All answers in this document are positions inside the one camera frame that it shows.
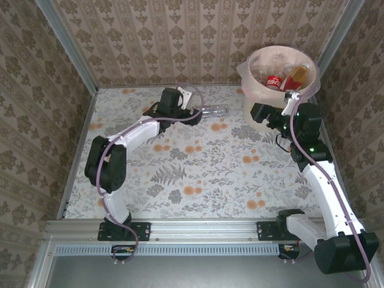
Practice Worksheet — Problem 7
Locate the aluminium frame post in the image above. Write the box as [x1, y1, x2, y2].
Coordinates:
[35, 0, 100, 94]
[314, 0, 366, 73]

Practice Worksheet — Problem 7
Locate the aluminium frame rail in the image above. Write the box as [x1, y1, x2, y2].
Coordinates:
[95, 85, 245, 90]
[56, 89, 99, 220]
[311, 94, 341, 170]

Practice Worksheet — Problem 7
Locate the red cola label plastic bottle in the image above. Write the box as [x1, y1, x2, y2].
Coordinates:
[265, 74, 284, 91]

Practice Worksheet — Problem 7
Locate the grey metal panel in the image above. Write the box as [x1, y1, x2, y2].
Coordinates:
[28, 254, 376, 288]

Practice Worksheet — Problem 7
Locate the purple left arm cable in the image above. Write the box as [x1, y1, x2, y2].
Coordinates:
[95, 85, 206, 266]

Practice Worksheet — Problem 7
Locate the long clear plastic bottle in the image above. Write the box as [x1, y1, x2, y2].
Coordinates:
[202, 104, 230, 118]

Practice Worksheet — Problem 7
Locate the grey slotted cable duct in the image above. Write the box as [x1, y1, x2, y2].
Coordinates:
[53, 243, 296, 257]

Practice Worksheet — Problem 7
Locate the clear bottle with clear cap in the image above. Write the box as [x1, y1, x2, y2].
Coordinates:
[254, 64, 271, 79]

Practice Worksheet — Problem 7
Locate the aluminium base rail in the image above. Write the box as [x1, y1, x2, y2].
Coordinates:
[44, 218, 331, 242]

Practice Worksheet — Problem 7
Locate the round white bin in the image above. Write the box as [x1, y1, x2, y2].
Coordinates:
[243, 45, 319, 133]

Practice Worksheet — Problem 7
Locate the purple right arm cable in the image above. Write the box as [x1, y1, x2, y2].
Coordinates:
[286, 88, 373, 283]

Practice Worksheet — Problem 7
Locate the amber tea plastic bottle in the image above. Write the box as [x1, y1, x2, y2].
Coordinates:
[289, 62, 311, 88]

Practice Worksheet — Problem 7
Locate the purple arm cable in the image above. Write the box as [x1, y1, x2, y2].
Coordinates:
[286, 88, 373, 283]
[95, 85, 206, 266]

